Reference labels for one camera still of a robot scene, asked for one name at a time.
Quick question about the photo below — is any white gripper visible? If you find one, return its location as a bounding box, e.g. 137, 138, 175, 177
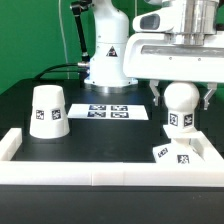
123, 6, 224, 110

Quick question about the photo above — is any white lamp bulb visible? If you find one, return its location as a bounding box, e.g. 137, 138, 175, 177
164, 82, 199, 133

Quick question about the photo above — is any white lamp base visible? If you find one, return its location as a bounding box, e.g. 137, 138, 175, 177
153, 125, 204, 165

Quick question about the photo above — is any white lamp shade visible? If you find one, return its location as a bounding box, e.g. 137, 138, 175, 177
30, 85, 70, 139

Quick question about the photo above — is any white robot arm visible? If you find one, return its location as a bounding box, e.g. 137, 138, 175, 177
86, 0, 224, 104

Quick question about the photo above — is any white U-shaped fence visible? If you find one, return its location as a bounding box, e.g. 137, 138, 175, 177
0, 128, 224, 187

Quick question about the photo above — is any white marker sheet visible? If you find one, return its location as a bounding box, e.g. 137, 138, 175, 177
68, 104, 148, 120

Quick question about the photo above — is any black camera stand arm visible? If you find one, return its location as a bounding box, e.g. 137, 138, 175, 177
70, 0, 92, 62

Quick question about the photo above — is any black cable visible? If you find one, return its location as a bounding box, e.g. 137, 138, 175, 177
33, 61, 91, 82

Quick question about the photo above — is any white hanging cable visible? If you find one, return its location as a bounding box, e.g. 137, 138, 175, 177
58, 0, 71, 80

